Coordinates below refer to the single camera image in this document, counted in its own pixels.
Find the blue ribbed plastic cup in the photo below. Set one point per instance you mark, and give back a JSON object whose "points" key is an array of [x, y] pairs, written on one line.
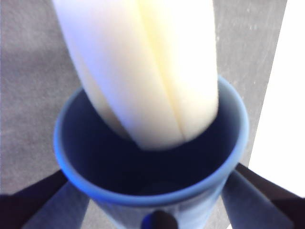
{"points": [[143, 167]]}

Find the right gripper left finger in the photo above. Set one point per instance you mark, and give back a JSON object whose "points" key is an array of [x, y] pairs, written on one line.
{"points": [[28, 207]]}

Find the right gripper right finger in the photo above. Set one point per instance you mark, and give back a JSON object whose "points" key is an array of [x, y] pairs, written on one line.
{"points": [[262, 202]]}

